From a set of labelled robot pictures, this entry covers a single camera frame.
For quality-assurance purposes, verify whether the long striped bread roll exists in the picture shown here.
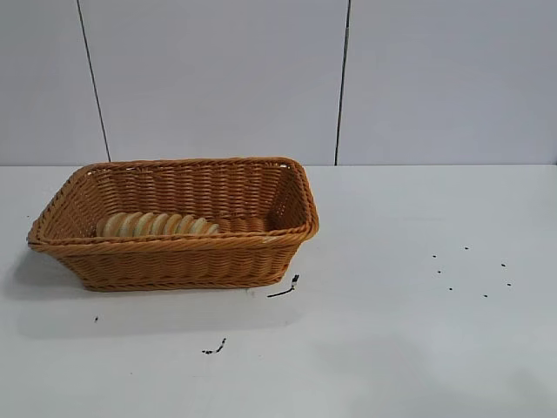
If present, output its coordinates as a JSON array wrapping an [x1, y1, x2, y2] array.
[[95, 211, 221, 239]]

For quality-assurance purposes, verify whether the brown woven wicker basket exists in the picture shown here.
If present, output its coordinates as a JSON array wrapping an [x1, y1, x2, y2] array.
[[26, 156, 321, 293]]

